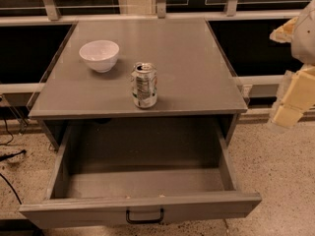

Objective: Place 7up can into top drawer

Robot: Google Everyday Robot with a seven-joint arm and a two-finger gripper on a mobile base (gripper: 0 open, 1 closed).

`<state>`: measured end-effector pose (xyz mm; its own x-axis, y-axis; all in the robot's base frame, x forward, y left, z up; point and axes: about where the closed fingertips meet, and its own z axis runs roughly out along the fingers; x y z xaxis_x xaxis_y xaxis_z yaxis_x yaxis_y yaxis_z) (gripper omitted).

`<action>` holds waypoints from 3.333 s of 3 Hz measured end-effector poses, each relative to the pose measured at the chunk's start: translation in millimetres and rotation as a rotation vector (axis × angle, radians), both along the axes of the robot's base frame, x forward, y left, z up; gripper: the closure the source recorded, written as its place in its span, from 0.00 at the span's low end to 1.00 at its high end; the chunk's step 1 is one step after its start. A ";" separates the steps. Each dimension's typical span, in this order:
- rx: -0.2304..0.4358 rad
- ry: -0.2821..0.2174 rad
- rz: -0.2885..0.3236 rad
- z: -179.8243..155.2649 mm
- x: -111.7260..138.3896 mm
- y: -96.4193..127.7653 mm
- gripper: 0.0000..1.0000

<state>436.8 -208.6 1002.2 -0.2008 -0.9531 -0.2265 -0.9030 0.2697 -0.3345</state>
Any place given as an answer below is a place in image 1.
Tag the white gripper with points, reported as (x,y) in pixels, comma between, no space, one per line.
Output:
(305,39)

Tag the silver 7up soda can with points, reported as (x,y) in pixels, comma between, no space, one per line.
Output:
(144,79)

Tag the open grey top drawer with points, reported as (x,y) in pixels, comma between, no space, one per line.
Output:
(104,168)

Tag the white ceramic bowl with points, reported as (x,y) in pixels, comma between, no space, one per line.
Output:
(100,55)

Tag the metal window railing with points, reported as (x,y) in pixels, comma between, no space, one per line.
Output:
(62,11)

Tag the black drawer handle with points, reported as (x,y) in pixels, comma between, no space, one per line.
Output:
(144,217)

